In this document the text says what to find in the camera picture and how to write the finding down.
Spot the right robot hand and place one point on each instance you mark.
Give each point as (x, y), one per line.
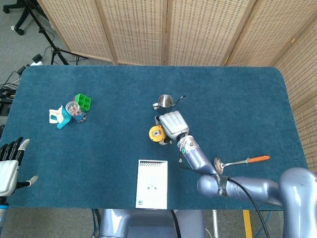
(174, 124)

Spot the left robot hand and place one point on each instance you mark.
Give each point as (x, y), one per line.
(7, 173)

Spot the yellow tape measure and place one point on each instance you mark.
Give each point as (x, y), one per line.
(156, 134)

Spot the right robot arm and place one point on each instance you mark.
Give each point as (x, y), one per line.
(250, 189)

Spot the steel gooseneck pitcher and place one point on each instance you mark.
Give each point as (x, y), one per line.
(165, 101)

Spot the blue felt table cover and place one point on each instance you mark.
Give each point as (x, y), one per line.
(111, 153)

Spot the white notepad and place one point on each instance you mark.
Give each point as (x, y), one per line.
(151, 193)

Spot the teal and white cloth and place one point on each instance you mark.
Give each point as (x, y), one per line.
(63, 121)

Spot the clear plastic jar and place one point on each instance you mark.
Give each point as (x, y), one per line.
(74, 110)

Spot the green plastic basket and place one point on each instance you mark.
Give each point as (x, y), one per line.
(83, 101)

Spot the wicker folding screen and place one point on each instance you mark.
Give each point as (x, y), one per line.
(138, 29)

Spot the grey robot torso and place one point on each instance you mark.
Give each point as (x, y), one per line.
(148, 224)

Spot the metal table leg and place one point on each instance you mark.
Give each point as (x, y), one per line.
(215, 223)

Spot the white power strip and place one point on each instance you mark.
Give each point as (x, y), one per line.
(37, 59)

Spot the black tripod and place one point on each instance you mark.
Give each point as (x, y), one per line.
(53, 47)

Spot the black office chair base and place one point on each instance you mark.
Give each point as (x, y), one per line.
(21, 18)

